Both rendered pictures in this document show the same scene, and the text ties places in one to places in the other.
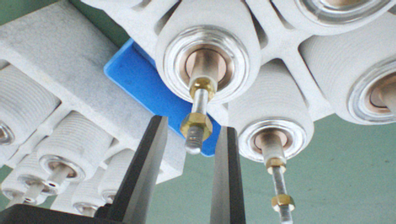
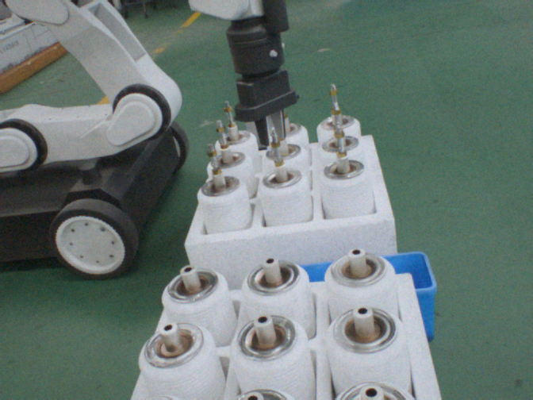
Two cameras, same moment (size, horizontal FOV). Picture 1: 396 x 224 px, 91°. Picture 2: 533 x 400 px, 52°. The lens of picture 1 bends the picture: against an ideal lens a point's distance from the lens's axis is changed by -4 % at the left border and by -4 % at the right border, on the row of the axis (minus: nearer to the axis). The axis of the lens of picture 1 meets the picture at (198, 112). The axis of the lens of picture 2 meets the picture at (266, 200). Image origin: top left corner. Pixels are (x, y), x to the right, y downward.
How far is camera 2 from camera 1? 1.04 m
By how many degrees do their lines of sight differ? 98
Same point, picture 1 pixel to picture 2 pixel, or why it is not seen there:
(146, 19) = (255, 226)
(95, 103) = not seen: hidden behind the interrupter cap
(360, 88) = (330, 149)
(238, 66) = (289, 171)
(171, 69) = (271, 185)
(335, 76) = (325, 159)
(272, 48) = (315, 195)
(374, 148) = not seen: outside the picture
